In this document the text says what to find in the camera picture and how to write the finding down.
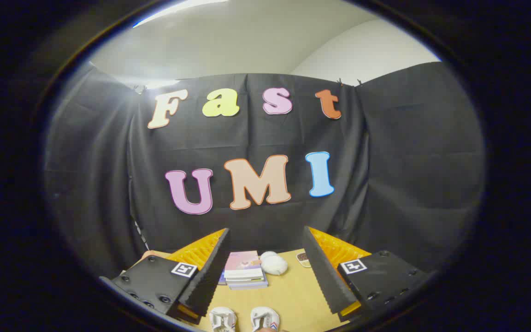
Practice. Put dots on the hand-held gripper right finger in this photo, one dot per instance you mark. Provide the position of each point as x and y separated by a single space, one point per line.
323 272

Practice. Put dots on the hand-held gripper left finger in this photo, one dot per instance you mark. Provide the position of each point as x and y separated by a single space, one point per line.
210 272

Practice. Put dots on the white canvas shoe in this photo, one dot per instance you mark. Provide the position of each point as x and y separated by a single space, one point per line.
264 318
223 319

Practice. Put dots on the small snack dish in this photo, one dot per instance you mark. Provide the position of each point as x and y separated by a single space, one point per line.
303 259

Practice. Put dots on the pink cover book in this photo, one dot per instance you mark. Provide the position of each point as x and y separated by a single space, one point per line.
242 263

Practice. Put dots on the white book with green edge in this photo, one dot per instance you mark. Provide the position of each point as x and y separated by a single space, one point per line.
247 282

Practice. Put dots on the pale blue cover book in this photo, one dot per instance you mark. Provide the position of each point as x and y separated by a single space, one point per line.
249 286

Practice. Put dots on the white plush ball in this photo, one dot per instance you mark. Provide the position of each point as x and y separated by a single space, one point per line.
274 264

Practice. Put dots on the orange sponge ball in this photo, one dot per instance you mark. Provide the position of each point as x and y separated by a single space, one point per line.
151 254

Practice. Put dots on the black backdrop cloth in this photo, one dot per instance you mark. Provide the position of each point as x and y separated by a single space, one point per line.
247 138

